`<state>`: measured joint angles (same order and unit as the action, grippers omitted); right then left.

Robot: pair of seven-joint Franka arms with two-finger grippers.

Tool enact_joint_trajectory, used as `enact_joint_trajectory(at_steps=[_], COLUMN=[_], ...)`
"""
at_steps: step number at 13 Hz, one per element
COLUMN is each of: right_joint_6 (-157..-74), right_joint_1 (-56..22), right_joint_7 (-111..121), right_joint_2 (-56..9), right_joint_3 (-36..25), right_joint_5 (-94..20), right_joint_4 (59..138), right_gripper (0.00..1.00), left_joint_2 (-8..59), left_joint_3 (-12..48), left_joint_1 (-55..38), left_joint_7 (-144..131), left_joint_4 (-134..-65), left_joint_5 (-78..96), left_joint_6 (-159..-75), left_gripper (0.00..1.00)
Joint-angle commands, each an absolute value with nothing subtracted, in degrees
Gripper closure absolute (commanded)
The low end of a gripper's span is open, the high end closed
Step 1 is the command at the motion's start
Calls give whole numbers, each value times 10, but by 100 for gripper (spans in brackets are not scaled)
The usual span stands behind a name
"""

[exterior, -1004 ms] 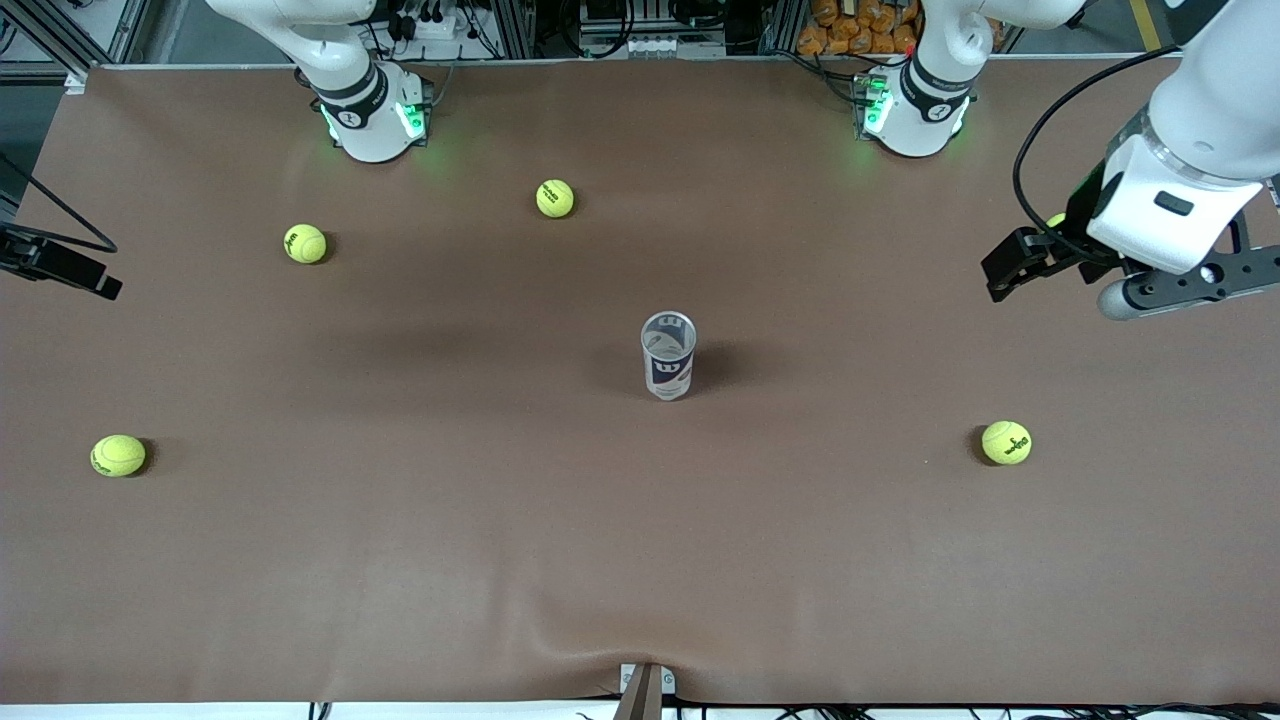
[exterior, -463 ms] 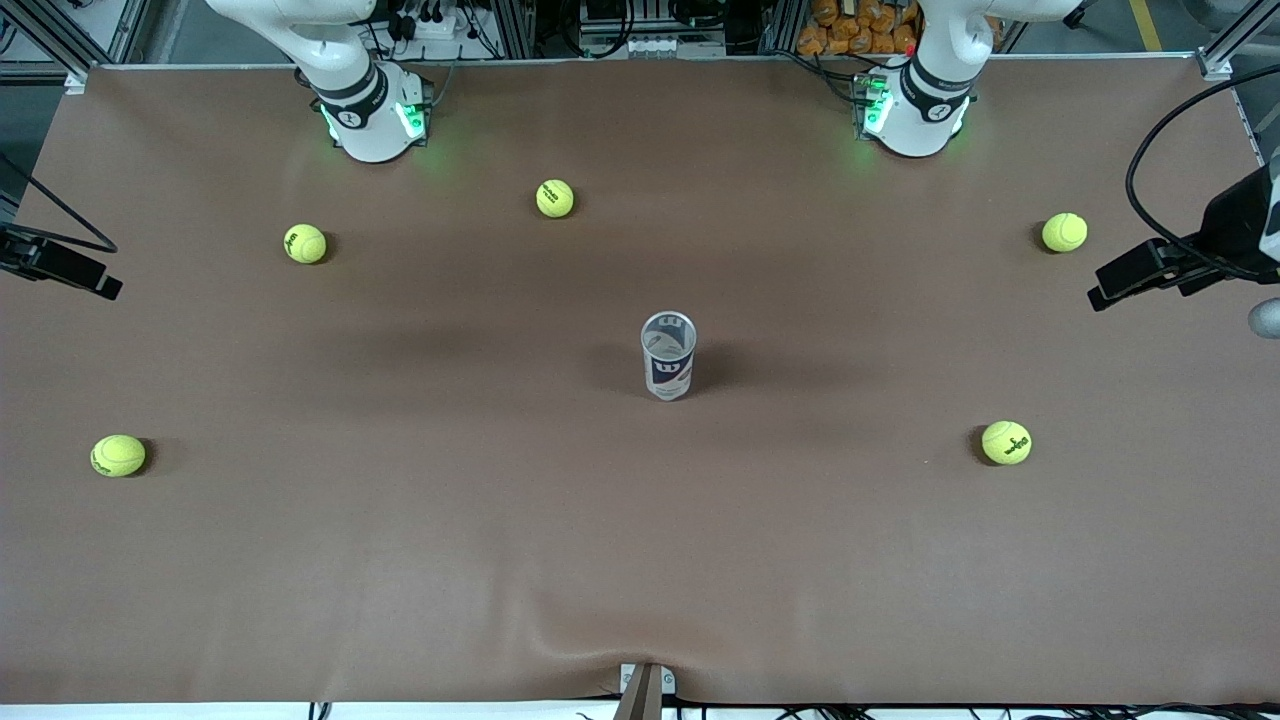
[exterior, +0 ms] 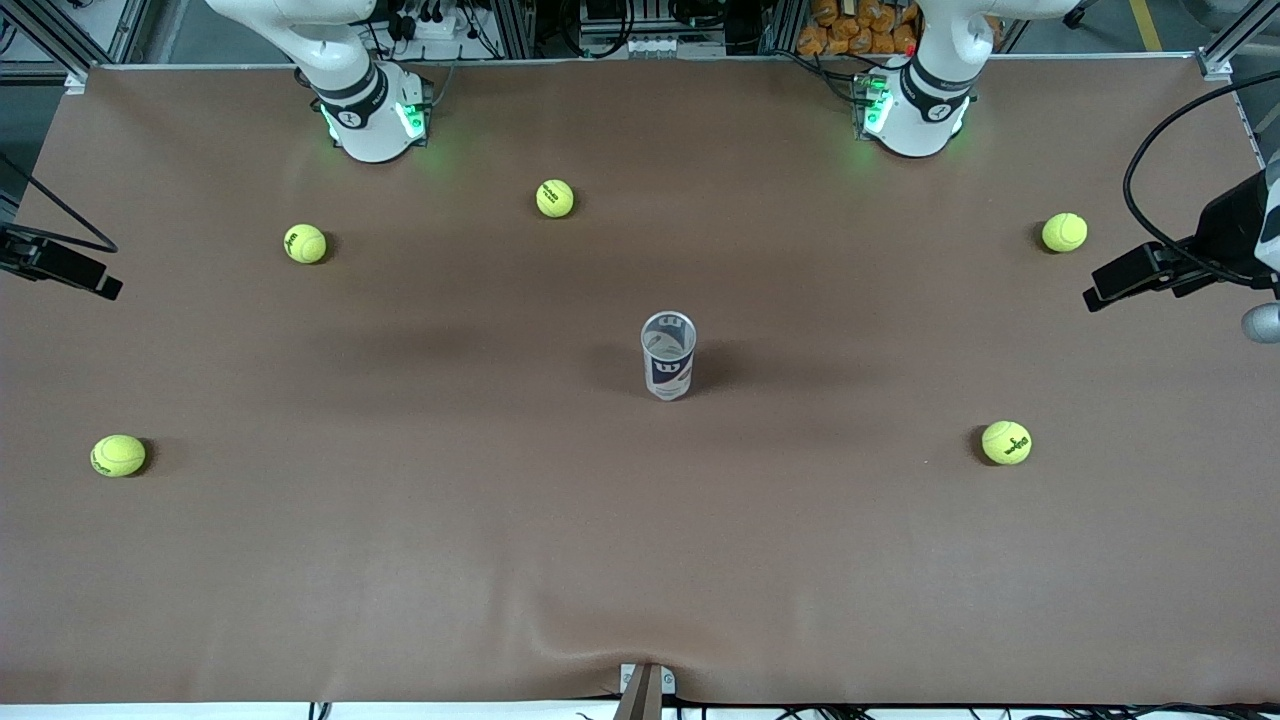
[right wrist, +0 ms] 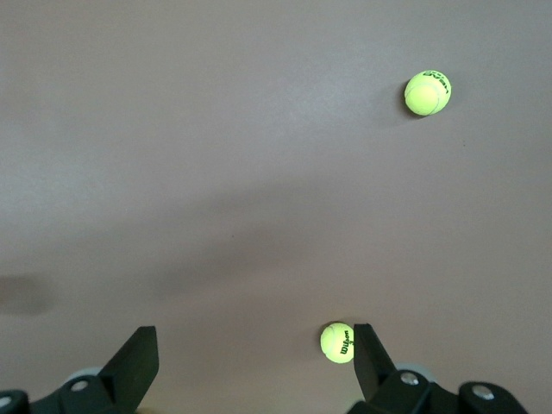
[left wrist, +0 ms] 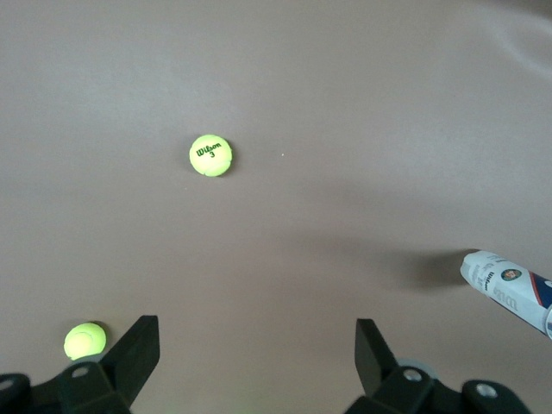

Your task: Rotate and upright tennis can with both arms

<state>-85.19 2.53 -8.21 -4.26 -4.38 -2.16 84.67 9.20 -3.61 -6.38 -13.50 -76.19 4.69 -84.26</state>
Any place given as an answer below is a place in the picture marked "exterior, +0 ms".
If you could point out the orange mesh bag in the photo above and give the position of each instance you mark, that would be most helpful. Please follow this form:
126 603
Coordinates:
850 35

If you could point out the aluminium frame strut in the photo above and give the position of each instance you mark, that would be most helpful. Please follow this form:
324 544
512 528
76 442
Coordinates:
60 45
1235 38

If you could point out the grey bracket with brown bar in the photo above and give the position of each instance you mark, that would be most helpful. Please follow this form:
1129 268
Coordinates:
645 695

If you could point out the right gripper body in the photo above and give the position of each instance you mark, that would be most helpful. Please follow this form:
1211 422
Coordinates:
22 251

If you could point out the grey corner bracket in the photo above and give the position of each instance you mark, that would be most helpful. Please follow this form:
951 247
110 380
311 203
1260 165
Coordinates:
1215 66
76 82

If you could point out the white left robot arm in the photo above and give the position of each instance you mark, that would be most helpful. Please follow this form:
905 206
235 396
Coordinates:
925 110

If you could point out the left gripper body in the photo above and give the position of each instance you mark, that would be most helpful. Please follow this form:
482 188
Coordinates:
1231 225

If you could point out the white blue tennis ball can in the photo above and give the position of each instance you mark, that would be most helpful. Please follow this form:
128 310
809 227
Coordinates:
668 375

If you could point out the yellow tennis ball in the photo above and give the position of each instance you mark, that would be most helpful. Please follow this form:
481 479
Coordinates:
555 198
1006 442
305 243
118 455
1064 232

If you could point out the brown table mat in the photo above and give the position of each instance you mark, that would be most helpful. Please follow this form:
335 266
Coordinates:
400 560

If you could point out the white power strip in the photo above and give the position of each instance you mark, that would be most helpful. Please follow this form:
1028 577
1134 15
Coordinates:
650 47

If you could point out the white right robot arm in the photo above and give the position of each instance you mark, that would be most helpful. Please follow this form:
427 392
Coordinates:
365 120

